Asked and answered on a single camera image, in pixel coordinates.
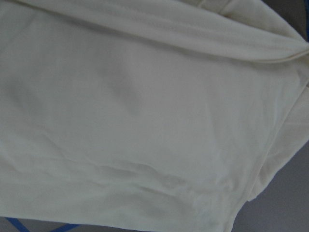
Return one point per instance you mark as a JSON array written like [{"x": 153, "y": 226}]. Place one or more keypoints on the beige long-sleeve printed shirt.
[{"x": 144, "y": 108}]

